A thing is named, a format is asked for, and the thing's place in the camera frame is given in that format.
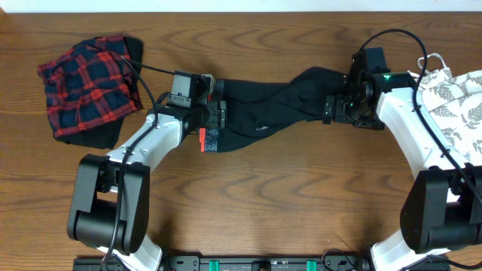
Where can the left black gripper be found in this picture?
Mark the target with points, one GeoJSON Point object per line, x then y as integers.
{"type": "Point", "coordinates": [217, 114]}

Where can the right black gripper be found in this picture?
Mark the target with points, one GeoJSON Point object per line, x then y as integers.
{"type": "Point", "coordinates": [340, 115]}

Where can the black leggings with red waistband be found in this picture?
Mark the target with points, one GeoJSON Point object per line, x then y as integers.
{"type": "Point", "coordinates": [258, 110]}

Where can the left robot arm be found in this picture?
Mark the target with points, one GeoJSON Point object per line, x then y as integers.
{"type": "Point", "coordinates": [110, 202]}

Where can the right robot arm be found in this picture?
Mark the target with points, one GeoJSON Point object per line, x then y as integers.
{"type": "Point", "coordinates": [442, 211]}

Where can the white fern print garment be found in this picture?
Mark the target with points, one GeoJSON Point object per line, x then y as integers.
{"type": "Point", "coordinates": [454, 102]}

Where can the red navy plaid garment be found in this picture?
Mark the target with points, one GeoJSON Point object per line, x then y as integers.
{"type": "Point", "coordinates": [88, 83]}

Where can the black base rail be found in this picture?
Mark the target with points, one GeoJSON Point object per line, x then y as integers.
{"type": "Point", "coordinates": [260, 264]}

